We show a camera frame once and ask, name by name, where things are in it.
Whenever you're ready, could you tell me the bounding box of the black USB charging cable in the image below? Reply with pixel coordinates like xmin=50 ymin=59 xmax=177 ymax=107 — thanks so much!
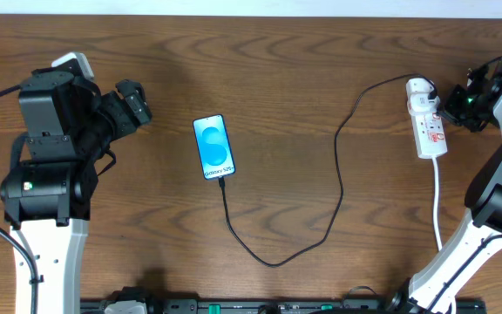
xmin=216 ymin=72 xmax=439 ymax=269

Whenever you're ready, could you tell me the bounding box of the blue screen Galaxy smartphone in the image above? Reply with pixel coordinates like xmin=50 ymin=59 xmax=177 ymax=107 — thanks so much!
xmin=193 ymin=114 xmax=236 ymax=181

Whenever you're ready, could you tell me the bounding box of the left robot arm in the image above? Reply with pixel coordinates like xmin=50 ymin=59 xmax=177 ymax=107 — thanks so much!
xmin=0 ymin=68 xmax=152 ymax=313

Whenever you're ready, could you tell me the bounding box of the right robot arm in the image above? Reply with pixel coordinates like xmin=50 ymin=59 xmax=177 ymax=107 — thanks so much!
xmin=385 ymin=56 xmax=502 ymax=313

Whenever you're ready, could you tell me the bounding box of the white USB charger adapter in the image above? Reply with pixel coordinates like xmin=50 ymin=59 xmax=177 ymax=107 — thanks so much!
xmin=406 ymin=78 xmax=436 ymax=99

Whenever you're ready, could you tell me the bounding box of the white power strip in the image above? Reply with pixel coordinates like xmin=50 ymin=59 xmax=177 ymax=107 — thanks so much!
xmin=407 ymin=94 xmax=447 ymax=160

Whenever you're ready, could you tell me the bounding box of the white power strip cord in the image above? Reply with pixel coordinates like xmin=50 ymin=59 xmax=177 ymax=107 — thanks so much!
xmin=431 ymin=157 xmax=458 ymax=314

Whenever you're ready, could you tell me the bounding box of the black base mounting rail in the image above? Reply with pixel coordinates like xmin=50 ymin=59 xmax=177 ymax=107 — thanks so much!
xmin=79 ymin=285 xmax=487 ymax=314

